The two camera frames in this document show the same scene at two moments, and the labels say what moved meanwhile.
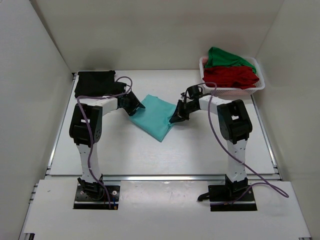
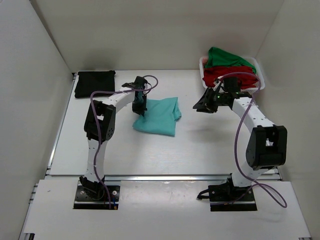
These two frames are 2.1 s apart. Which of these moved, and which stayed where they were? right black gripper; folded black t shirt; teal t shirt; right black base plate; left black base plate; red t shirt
Moved: teal t shirt; right black gripper
Stayed: right black base plate; red t shirt; left black base plate; folded black t shirt
